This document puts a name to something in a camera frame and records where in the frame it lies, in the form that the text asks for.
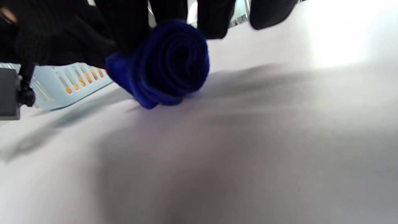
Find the person's left hand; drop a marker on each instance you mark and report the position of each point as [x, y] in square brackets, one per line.
[7, 40]

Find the person's right hand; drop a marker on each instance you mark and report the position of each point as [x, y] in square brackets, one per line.
[77, 34]

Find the blue towel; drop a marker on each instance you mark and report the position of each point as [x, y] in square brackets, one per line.
[168, 68]

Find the light blue plastic basket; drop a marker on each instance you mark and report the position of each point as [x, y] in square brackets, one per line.
[49, 90]

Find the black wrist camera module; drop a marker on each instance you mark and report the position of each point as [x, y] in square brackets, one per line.
[9, 93]

